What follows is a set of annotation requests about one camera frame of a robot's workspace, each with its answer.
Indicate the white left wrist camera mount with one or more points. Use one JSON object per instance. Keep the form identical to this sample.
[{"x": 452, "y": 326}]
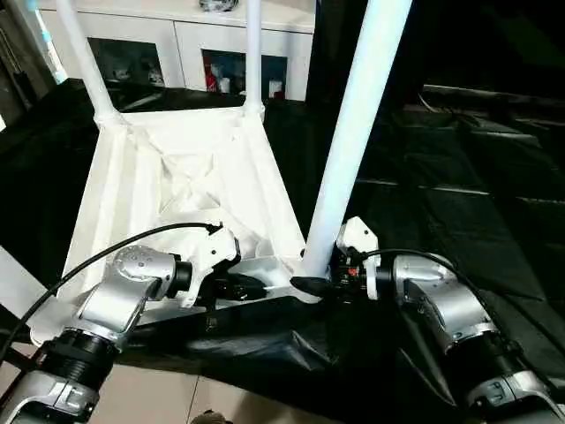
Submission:
[{"x": 216, "y": 247}]

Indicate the white glass door cabinet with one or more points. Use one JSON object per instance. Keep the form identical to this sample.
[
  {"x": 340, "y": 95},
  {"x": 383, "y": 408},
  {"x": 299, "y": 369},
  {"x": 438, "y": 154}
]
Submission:
[{"x": 132, "y": 26}]

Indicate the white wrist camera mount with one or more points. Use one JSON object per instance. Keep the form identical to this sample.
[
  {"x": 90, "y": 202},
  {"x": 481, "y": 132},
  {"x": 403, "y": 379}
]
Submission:
[
  {"x": 359, "y": 234},
  {"x": 216, "y": 247}
]

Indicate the black glossy mat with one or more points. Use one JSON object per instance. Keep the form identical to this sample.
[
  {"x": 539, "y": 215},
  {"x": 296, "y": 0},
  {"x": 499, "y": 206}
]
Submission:
[{"x": 441, "y": 221}]

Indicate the pale teal translucent object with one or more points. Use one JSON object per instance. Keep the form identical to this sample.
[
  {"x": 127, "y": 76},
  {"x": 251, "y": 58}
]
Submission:
[{"x": 48, "y": 48}]

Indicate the black flat monitor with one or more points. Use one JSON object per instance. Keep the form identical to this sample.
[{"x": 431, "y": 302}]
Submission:
[{"x": 485, "y": 90}]

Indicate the white plastic table leg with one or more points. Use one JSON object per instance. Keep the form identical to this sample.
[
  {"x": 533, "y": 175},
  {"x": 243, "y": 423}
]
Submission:
[
  {"x": 353, "y": 110},
  {"x": 253, "y": 53},
  {"x": 86, "y": 57},
  {"x": 17, "y": 278}
]

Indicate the white plastic table top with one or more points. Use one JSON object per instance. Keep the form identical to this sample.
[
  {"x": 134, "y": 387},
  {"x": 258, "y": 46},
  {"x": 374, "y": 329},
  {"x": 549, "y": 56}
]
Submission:
[{"x": 132, "y": 176}]

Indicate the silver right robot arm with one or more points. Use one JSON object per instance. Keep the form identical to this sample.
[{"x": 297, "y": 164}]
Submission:
[{"x": 441, "y": 300}]

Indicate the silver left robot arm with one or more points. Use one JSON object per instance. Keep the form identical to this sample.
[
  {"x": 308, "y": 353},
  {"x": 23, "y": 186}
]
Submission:
[{"x": 132, "y": 265}]

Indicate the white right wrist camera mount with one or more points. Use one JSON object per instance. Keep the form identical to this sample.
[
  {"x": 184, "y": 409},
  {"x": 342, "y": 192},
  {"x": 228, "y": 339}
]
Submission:
[{"x": 359, "y": 234}]

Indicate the red package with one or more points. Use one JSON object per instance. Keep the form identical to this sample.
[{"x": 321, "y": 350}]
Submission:
[{"x": 212, "y": 81}]

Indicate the dark brown rounded object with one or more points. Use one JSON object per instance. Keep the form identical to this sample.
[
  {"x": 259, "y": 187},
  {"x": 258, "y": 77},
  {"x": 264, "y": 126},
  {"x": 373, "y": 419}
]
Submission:
[{"x": 212, "y": 417}]

